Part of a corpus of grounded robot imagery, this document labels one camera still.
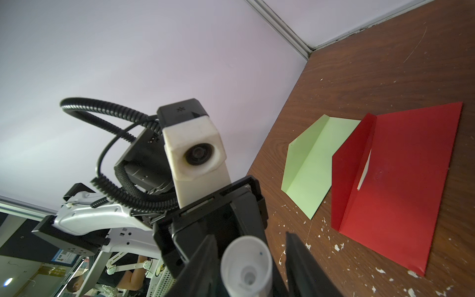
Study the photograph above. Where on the white green glue stick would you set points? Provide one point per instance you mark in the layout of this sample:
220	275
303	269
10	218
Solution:
246	268

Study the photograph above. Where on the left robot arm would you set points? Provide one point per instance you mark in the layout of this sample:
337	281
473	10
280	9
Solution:
94	224

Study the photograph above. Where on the green envelope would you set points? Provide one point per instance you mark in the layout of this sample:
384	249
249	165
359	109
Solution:
308	168

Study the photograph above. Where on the red envelope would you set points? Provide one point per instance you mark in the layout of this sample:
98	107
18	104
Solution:
388	178

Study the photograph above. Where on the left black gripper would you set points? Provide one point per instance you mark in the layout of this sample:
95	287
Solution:
193	238

